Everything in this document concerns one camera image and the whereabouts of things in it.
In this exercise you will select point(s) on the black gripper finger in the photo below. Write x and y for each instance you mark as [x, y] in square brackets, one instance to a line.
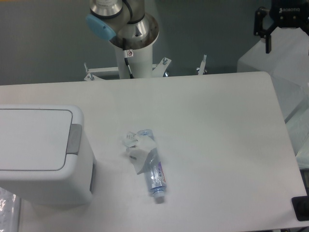
[260, 31]

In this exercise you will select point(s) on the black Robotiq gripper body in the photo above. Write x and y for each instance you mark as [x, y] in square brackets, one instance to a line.
[290, 14]

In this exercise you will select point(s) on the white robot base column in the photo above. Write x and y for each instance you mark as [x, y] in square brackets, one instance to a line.
[135, 61]

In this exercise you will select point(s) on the white trash can body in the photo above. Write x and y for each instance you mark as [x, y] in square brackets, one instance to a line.
[72, 184]

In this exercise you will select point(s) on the white trash can lid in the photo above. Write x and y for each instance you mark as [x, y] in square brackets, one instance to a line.
[33, 140]

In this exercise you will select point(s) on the white machine housing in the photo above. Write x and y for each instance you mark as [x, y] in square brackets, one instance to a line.
[288, 59]

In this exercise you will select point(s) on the silver clamp bolt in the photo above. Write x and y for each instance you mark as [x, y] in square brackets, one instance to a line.
[201, 70]

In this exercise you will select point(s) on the crumpled white tissue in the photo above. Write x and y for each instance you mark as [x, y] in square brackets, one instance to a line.
[138, 150]

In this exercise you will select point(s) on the small crumpled white wrapper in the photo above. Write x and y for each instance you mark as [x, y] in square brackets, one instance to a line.
[130, 139]

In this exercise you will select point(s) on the crushed clear plastic bottle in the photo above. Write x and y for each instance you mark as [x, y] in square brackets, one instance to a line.
[153, 171]

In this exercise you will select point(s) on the black device at corner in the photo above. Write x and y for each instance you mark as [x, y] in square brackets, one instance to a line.
[301, 207]

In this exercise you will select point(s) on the grey lid push button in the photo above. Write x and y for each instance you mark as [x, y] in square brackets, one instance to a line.
[74, 139]

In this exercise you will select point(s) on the white mounting bracket frame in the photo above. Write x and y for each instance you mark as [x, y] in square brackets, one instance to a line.
[159, 70]

